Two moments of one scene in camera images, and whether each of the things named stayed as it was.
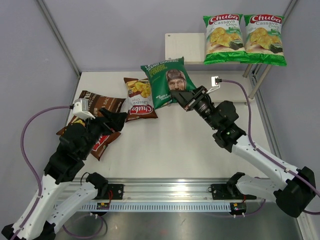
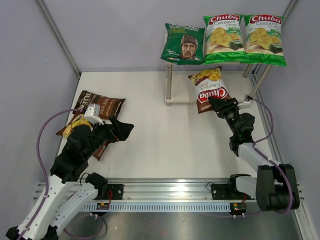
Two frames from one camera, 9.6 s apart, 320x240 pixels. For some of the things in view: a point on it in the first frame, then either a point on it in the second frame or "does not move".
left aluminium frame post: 57,31 does not move
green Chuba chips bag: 224,43 does not move
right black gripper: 189,100 → 218,103
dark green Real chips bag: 165,76 → 183,45
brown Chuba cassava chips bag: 140,104 → 209,83
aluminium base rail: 167,195 does not move
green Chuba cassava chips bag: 264,39 does not move
